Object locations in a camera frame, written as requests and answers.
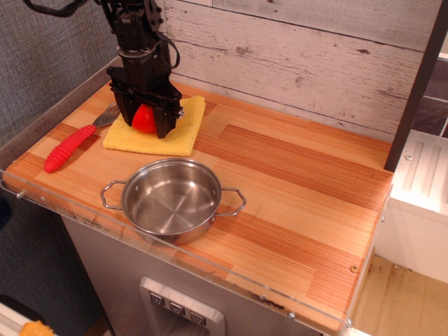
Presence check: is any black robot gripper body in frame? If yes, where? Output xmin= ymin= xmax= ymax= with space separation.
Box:
xmin=106 ymin=48 xmax=181 ymax=107

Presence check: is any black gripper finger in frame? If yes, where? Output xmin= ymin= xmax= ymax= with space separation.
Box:
xmin=111 ymin=85 xmax=142 ymax=126
xmin=153 ymin=103 xmax=181 ymax=139

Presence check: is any red toy half tomato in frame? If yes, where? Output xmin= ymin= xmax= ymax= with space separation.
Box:
xmin=132 ymin=104 xmax=157 ymax=134

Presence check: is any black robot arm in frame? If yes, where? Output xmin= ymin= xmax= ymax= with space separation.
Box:
xmin=100 ymin=1 xmax=182 ymax=139

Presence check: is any yellow folded cloth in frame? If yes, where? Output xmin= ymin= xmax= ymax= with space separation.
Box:
xmin=103 ymin=96 xmax=206 ymax=157

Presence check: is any stainless steel pot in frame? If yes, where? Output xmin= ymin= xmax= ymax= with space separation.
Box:
xmin=100 ymin=158 xmax=246 ymax=246

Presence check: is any clear acrylic table guard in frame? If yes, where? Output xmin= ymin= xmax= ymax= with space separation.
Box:
xmin=3 ymin=164 xmax=392 ymax=335

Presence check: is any grey toy fridge cabinet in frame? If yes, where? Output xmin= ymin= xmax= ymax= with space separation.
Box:
xmin=63 ymin=218 xmax=319 ymax=335

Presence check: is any yellow object bottom left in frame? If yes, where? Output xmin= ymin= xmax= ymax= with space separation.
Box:
xmin=18 ymin=321 xmax=55 ymax=336

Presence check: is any white toy sink unit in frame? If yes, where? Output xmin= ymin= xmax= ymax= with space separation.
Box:
xmin=374 ymin=131 xmax=447 ymax=282

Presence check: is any fork with red handle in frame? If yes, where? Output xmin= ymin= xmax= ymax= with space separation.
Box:
xmin=44 ymin=102 xmax=120 ymax=173

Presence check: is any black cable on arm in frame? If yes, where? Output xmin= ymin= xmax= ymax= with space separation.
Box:
xmin=22 ymin=0 xmax=181 ymax=69

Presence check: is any dark wooden post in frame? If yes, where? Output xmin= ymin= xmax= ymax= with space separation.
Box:
xmin=384 ymin=0 xmax=447 ymax=172

